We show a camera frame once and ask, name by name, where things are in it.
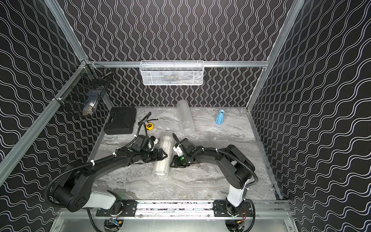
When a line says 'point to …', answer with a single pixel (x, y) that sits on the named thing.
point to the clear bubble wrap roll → (185, 117)
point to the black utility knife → (143, 120)
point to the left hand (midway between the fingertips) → (163, 154)
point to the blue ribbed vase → (220, 118)
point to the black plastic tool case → (121, 120)
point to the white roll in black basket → (89, 109)
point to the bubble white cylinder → (162, 166)
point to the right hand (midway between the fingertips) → (172, 165)
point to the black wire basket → (83, 93)
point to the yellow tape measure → (149, 126)
